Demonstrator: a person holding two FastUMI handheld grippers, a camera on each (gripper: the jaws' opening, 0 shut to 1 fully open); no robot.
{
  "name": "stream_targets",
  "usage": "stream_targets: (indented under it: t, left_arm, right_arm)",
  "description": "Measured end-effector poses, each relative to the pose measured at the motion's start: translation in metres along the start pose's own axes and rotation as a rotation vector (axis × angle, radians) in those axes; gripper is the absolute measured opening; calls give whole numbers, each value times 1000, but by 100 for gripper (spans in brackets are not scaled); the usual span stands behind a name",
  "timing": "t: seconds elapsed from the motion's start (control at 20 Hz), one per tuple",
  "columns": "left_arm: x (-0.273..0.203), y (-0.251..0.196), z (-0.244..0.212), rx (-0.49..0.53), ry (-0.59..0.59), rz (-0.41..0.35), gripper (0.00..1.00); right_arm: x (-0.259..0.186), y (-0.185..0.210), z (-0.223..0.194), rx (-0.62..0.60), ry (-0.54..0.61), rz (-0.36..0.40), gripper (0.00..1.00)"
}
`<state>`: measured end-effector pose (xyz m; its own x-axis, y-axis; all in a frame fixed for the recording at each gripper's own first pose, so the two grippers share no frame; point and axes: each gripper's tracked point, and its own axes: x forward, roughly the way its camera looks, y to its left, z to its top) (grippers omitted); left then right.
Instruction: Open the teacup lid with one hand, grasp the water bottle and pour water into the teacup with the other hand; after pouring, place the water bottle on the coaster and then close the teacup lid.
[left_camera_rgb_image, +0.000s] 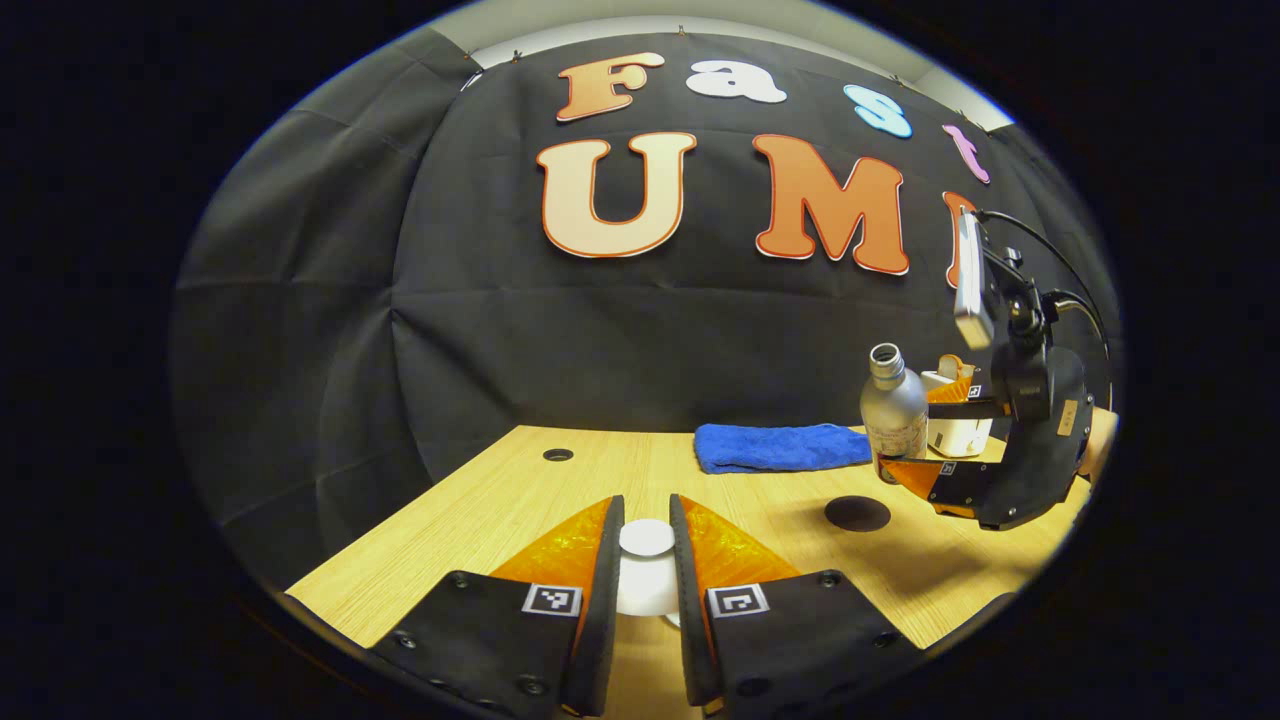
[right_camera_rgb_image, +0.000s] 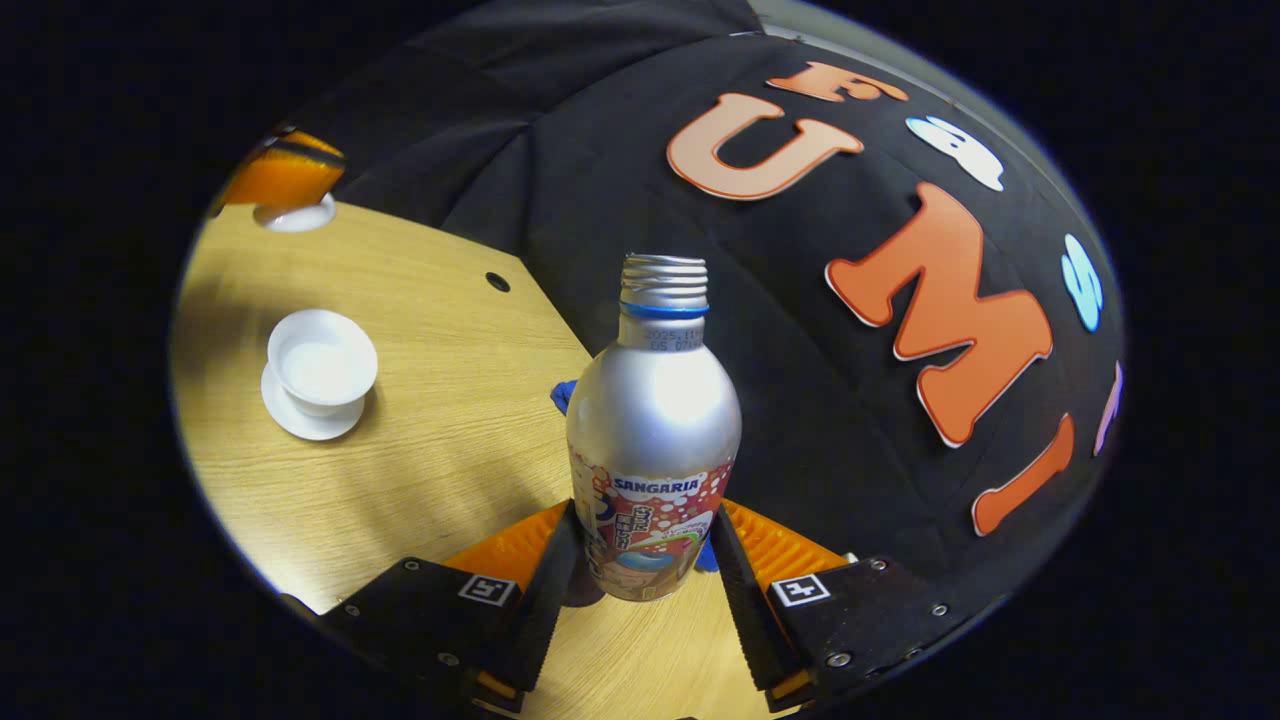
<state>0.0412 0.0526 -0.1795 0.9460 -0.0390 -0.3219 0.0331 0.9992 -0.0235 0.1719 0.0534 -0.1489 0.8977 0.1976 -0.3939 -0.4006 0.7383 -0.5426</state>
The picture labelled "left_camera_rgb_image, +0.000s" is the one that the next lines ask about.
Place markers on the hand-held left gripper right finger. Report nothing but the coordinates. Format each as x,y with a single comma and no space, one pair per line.
688,600

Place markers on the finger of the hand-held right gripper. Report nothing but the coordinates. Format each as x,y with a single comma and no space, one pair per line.
950,485
970,407

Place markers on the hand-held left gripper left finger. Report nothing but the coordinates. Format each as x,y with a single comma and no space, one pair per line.
605,600

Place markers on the silver water bottle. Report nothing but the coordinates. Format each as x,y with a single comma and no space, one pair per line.
893,410

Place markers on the black round coaster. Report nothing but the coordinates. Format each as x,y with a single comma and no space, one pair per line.
857,513

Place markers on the white toaster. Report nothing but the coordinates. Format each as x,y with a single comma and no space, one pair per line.
960,435

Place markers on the brown bread slice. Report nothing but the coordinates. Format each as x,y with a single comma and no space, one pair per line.
950,366

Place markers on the blue towel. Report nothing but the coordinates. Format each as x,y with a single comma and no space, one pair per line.
780,448

